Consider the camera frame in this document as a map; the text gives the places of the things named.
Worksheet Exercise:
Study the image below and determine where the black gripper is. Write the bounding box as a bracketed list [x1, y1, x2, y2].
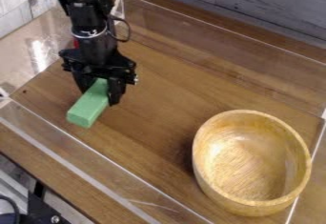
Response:
[59, 49, 136, 106]

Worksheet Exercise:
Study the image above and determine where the green rectangular block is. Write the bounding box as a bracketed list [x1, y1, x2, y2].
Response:
[67, 78, 108, 128]

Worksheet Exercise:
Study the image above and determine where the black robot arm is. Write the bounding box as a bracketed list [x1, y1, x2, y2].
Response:
[59, 0, 136, 105]

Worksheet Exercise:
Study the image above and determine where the brown wooden bowl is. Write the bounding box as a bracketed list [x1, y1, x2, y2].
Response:
[192, 110, 313, 216]

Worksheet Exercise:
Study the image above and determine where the red toy strawberry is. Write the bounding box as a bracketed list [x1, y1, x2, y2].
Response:
[73, 38, 79, 49]

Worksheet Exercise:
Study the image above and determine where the clear acrylic table fence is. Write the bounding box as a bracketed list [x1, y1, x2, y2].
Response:
[0, 0, 326, 224]

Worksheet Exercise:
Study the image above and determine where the black table clamp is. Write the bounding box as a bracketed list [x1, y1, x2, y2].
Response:
[20, 182, 71, 224]

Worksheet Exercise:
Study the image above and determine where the black cable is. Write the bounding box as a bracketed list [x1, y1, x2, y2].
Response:
[0, 194, 21, 224]

